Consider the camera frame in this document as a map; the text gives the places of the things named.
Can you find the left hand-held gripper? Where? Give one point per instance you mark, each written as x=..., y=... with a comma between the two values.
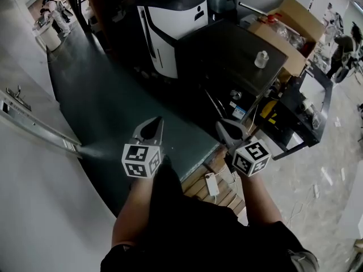
x=140, y=160

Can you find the white and black appliance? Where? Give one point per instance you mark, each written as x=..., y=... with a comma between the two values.
x=173, y=24

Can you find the yellow object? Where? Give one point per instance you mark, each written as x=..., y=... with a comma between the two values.
x=268, y=109

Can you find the white round bin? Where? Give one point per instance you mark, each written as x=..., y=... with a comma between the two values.
x=51, y=38

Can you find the wooden pallet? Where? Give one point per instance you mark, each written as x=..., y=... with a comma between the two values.
x=224, y=194

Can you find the person's left forearm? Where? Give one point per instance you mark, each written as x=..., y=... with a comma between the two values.
x=133, y=208

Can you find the metal door rail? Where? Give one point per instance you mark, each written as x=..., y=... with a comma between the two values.
x=34, y=120

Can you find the person's right forearm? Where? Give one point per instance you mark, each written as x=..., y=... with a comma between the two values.
x=259, y=200

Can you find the black washing machine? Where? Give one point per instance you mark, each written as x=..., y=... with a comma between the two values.
x=227, y=52

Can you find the clear plastic bottle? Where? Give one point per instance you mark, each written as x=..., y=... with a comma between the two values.
x=261, y=59

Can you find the white power adapter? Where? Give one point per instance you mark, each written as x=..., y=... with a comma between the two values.
x=211, y=184

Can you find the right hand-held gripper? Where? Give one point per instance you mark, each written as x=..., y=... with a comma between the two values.
x=251, y=159

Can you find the metal pipe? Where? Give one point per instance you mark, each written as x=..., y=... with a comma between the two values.
x=252, y=8

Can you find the blue label sticker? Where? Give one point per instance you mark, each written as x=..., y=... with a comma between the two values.
x=239, y=112

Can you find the cardboard box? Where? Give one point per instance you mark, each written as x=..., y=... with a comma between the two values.
x=286, y=38

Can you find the black metal frame stand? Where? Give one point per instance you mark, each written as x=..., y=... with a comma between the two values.
x=314, y=140

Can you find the silver washing machine knob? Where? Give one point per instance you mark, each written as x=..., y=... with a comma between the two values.
x=235, y=94

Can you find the person's black clothing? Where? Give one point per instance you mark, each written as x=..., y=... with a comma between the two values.
x=193, y=237

